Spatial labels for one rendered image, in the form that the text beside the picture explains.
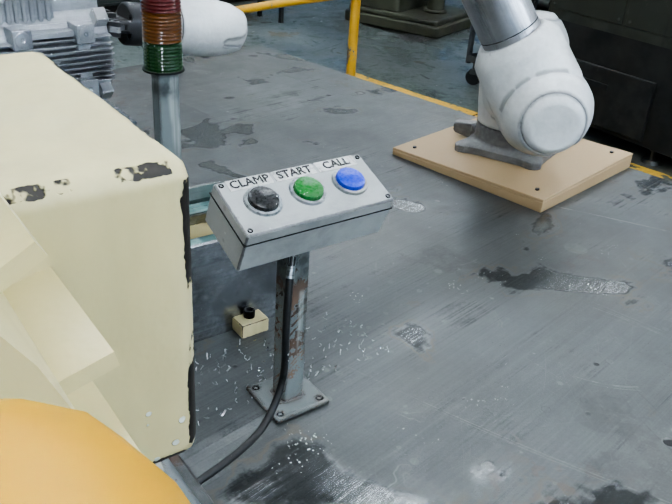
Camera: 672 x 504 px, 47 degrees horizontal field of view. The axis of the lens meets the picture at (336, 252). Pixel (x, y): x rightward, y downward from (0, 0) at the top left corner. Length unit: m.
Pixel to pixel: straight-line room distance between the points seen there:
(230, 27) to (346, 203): 0.83
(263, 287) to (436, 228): 0.40
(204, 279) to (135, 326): 0.78
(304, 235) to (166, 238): 0.58
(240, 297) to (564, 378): 0.41
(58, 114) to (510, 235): 1.17
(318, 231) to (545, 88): 0.63
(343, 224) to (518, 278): 0.49
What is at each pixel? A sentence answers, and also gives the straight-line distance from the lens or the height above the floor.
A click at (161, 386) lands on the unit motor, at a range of 0.17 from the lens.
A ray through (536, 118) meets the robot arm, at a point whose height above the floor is 0.99.
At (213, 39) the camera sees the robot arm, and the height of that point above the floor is 1.02.
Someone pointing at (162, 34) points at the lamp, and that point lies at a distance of 1.21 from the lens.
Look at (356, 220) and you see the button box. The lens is 0.76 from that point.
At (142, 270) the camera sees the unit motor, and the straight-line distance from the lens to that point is 0.16.
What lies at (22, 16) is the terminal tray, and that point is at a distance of 1.35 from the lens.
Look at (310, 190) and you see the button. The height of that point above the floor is 1.07.
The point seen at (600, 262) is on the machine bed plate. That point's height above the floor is 0.80.
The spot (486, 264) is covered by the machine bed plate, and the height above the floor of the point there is 0.80.
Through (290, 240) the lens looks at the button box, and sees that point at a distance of 0.73.
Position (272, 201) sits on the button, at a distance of 0.71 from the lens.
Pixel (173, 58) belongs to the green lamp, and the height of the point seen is 1.05.
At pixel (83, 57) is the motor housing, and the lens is 1.37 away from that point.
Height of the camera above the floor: 1.37
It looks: 29 degrees down
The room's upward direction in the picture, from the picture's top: 4 degrees clockwise
